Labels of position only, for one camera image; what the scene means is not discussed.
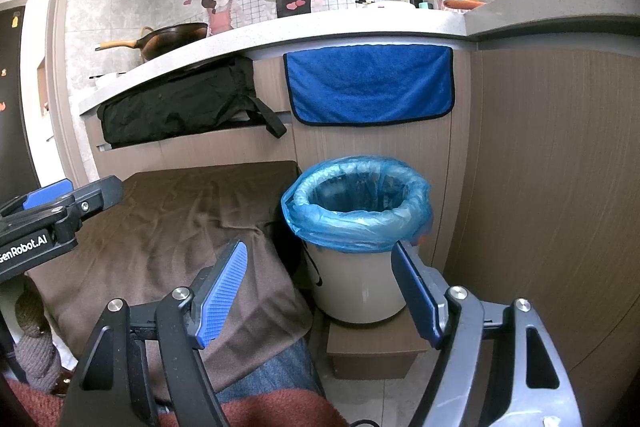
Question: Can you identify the red knit cloth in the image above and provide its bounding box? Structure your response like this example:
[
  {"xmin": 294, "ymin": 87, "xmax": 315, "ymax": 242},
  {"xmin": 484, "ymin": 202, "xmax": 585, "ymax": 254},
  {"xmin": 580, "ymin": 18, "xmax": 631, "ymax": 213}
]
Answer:
[{"xmin": 5, "ymin": 379, "xmax": 346, "ymax": 427}]

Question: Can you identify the person's blue jeans leg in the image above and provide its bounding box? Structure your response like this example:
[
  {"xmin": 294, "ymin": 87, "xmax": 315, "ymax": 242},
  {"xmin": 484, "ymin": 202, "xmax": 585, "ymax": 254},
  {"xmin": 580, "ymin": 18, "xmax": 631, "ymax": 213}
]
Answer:
[{"xmin": 215, "ymin": 339, "xmax": 323, "ymax": 403}]

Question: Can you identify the white trash bin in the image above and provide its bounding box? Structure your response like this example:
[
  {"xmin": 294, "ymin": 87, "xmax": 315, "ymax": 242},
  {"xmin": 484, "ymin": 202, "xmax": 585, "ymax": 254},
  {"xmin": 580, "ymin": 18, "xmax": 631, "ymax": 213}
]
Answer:
[{"xmin": 302, "ymin": 237, "xmax": 408, "ymax": 325}]

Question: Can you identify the white bin with blue liner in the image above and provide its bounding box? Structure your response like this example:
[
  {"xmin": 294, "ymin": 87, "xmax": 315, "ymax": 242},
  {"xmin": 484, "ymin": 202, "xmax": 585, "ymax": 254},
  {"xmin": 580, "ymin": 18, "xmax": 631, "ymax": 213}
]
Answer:
[{"xmin": 281, "ymin": 155, "xmax": 433, "ymax": 254}]

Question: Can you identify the black bag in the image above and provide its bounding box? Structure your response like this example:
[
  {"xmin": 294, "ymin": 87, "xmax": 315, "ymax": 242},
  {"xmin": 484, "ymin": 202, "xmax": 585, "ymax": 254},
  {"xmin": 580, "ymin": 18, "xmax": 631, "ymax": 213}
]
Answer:
[{"xmin": 96, "ymin": 56, "xmax": 288, "ymax": 145}]

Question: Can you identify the brown cloth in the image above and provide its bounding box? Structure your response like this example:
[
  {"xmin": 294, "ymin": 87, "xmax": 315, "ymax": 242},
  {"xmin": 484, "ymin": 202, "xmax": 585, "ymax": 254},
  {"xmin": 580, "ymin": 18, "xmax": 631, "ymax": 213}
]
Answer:
[{"xmin": 25, "ymin": 160, "xmax": 313, "ymax": 403}]

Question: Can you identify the dark fridge door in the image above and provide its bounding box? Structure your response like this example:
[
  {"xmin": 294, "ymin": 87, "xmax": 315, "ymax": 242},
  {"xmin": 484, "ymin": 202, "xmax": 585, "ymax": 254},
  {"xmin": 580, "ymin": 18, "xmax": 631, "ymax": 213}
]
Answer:
[{"xmin": 0, "ymin": 0, "xmax": 42, "ymax": 208}]

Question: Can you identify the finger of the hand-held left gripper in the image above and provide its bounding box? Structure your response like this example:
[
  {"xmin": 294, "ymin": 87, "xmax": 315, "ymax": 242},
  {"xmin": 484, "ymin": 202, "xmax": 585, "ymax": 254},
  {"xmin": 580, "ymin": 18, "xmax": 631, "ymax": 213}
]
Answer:
[
  {"xmin": 0, "ymin": 179, "xmax": 73, "ymax": 220},
  {"xmin": 0, "ymin": 175, "xmax": 124, "ymax": 230}
]

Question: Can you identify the black wok with wooden handle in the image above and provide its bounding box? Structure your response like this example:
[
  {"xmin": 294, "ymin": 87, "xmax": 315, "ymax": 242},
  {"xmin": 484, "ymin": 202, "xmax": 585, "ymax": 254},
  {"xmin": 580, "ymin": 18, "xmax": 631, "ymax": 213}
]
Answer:
[{"xmin": 95, "ymin": 23, "xmax": 208, "ymax": 62}]

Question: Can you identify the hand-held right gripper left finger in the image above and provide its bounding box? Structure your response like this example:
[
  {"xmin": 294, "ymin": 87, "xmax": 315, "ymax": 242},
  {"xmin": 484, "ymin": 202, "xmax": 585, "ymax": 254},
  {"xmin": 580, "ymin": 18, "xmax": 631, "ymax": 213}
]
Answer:
[{"xmin": 59, "ymin": 239, "xmax": 248, "ymax": 427}]

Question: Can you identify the blue towel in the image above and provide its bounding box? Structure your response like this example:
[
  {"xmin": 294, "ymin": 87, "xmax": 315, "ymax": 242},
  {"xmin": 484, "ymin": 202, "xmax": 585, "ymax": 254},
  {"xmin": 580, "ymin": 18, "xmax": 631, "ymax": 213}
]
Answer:
[{"xmin": 283, "ymin": 46, "xmax": 455, "ymax": 128}]

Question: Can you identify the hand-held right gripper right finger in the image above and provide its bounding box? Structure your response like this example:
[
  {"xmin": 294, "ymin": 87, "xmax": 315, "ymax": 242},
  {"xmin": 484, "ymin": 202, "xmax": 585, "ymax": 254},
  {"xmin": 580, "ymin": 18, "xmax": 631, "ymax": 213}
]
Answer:
[{"xmin": 391, "ymin": 241, "xmax": 583, "ymax": 427}]

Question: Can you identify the wooden box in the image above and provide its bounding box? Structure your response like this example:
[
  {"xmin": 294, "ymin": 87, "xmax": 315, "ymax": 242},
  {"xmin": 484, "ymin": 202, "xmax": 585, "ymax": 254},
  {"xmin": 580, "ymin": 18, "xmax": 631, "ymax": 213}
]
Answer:
[{"xmin": 326, "ymin": 307, "xmax": 436, "ymax": 380}]

